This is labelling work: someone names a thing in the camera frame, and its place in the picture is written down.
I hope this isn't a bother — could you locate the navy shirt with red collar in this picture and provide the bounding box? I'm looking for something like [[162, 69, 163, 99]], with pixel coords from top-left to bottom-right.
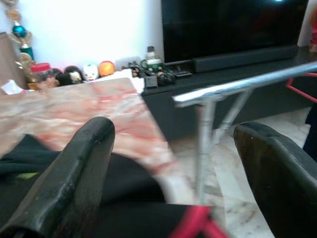
[[302, 103, 317, 162]]

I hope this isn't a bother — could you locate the black flat screen television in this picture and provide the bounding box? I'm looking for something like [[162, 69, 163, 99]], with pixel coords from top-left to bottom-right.
[[160, 0, 309, 64]]

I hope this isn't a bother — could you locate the white round plush toy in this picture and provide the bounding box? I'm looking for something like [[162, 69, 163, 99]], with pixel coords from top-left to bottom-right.
[[82, 63, 99, 81]]

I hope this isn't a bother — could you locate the orange round plush toy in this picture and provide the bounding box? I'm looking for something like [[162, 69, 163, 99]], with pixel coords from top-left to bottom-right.
[[98, 60, 116, 77]]

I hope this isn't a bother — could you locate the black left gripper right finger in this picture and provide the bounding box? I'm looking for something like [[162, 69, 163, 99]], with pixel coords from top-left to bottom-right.
[[233, 121, 317, 238]]

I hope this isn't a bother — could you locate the gold trophy with blue ball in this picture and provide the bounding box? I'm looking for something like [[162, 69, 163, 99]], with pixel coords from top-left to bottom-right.
[[6, 8, 37, 62]]

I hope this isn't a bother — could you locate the light wooden sideboard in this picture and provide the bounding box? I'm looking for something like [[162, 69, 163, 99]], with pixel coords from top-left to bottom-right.
[[0, 31, 28, 90]]

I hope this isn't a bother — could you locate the small black desk gadget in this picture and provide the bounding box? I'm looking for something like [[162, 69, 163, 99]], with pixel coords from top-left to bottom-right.
[[158, 71, 176, 86]]

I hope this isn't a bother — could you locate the black shirt with red collar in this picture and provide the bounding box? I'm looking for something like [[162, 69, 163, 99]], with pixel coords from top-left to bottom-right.
[[94, 202, 231, 238]]

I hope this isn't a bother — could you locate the black mouse plush toy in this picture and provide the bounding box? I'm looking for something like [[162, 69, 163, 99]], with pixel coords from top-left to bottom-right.
[[58, 65, 84, 86]]

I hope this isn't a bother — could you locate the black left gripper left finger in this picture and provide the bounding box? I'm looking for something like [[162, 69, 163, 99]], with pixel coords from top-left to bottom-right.
[[0, 116, 116, 238]]

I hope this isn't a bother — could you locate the marble pattern folding table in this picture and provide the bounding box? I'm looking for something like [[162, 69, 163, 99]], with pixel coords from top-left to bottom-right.
[[0, 77, 181, 206]]

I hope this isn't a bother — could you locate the silver metal clothes rack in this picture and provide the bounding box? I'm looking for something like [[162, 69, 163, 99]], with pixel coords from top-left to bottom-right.
[[172, 61, 317, 206]]

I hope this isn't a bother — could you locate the black soundbar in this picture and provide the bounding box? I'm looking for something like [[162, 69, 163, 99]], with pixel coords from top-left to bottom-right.
[[192, 44, 299, 73]]

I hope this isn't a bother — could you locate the red lidded jar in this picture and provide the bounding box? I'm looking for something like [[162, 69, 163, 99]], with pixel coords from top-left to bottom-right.
[[29, 63, 54, 85]]

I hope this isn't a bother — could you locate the black television cabinet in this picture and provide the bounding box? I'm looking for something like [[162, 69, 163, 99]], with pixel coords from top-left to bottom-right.
[[141, 47, 317, 142]]

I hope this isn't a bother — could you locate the pink tissue pack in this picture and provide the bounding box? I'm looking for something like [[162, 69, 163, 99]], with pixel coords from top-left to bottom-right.
[[0, 79, 25, 95]]

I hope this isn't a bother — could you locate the green and white bottle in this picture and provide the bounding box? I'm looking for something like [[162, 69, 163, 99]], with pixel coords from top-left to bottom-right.
[[141, 46, 165, 72]]

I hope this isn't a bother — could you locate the plain black garment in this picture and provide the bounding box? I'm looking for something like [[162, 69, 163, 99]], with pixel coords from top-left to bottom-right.
[[0, 133, 171, 206]]

